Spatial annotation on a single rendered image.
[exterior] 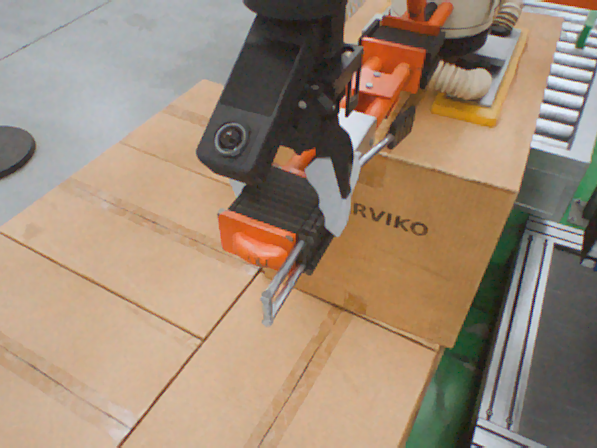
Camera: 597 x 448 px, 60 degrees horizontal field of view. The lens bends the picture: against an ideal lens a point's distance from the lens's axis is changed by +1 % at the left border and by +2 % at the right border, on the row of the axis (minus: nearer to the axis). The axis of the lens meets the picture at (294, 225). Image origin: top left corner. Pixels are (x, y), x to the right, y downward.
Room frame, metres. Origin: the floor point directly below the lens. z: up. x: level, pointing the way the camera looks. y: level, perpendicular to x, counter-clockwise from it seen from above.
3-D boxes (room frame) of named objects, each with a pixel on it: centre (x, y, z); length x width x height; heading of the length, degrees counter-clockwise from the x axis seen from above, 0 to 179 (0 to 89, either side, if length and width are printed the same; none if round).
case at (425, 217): (0.87, -0.25, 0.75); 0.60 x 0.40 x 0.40; 155
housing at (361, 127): (0.46, -0.05, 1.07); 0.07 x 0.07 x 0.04; 64
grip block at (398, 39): (0.65, -0.14, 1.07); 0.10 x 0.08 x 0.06; 64
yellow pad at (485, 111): (0.84, -0.34, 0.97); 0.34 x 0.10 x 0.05; 154
